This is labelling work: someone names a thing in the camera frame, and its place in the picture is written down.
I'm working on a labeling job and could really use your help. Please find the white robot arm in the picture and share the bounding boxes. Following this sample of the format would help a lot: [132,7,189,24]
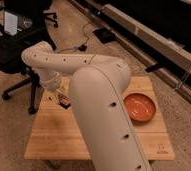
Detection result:
[21,41,152,171]

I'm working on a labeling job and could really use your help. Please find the wooden low table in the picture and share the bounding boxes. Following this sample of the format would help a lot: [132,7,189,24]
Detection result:
[25,76,175,160]

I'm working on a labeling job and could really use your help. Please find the black power adapter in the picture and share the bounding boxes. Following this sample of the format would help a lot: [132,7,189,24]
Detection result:
[78,44,87,51]

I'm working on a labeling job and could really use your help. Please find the black floor plate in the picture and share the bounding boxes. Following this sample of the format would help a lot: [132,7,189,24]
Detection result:
[93,28,115,44]

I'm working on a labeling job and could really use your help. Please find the black office chair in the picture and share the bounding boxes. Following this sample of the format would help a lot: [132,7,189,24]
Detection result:
[0,0,56,114]

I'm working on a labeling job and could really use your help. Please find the white paper on chair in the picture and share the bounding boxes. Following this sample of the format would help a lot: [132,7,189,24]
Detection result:
[4,11,18,36]

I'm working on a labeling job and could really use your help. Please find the black floor cable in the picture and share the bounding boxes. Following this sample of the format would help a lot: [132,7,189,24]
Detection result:
[52,21,100,64]

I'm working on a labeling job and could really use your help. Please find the long grey metal rail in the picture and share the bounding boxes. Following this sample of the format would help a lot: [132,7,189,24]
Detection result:
[68,0,191,104]

